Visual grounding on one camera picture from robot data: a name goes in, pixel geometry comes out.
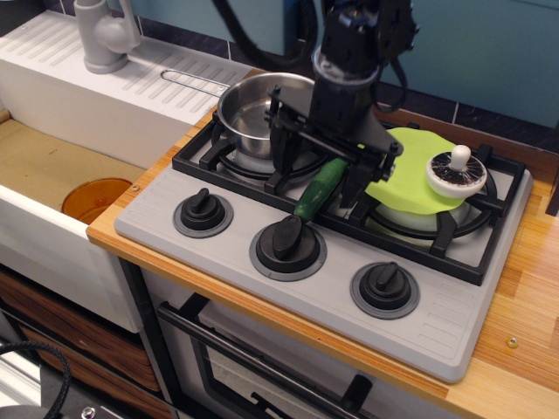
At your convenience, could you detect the grey toy faucet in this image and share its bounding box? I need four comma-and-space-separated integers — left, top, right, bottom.
74, 0, 141, 74

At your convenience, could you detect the black burner grate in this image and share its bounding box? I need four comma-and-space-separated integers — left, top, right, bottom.
172, 113, 348, 212
314, 142, 531, 285

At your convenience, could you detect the light green plate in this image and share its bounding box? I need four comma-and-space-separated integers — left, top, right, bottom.
366, 127, 464, 215

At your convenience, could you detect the black left burner grate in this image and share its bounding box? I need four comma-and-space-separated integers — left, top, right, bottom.
172, 113, 348, 212

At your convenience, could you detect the black left stove knob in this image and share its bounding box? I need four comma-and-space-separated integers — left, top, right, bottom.
172, 188, 234, 239

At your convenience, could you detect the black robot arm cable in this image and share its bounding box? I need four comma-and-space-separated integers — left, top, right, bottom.
211, 0, 320, 70

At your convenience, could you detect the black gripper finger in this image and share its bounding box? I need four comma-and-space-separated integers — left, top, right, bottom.
270, 122, 303, 178
340, 153, 384, 209

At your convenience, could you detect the black braided cable foreground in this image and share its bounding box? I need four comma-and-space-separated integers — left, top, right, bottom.
0, 341, 72, 419

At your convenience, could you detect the white toy sink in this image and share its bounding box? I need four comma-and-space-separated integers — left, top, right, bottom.
1, 11, 249, 333

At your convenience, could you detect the wooden drawer front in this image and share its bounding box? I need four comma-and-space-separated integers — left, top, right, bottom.
1, 266, 173, 419

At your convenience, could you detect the black right burner grate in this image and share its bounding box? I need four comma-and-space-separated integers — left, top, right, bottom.
314, 142, 531, 285

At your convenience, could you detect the white toy mushroom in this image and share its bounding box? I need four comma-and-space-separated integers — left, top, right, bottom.
425, 145, 488, 199

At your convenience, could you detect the grey toy stove top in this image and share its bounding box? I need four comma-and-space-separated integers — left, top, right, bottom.
114, 160, 506, 382

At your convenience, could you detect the oven door with black handle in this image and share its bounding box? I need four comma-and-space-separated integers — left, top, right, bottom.
156, 294, 451, 418

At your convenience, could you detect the black stove knob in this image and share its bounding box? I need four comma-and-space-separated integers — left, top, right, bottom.
350, 262, 420, 320
172, 188, 234, 239
249, 215, 328, 282

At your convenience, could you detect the green toy pickle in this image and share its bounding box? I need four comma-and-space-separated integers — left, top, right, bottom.
293, 158, 349, 223

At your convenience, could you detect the black right stove knob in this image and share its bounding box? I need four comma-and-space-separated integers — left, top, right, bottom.
350, 262, 420, 320

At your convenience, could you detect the orange plastic cup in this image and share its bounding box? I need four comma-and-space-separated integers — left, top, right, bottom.
61, 177, 132, 224

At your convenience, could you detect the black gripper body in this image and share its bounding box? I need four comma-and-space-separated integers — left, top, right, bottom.
267, 47, 404, 181

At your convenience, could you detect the black middle stove knob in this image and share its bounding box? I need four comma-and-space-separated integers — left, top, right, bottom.
249, 215, 328, 282

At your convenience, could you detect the stainless steel pot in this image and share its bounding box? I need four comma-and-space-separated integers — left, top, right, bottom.
160, 69, 314, 160

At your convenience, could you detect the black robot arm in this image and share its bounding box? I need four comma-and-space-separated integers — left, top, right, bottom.
266, 1, 418, 208

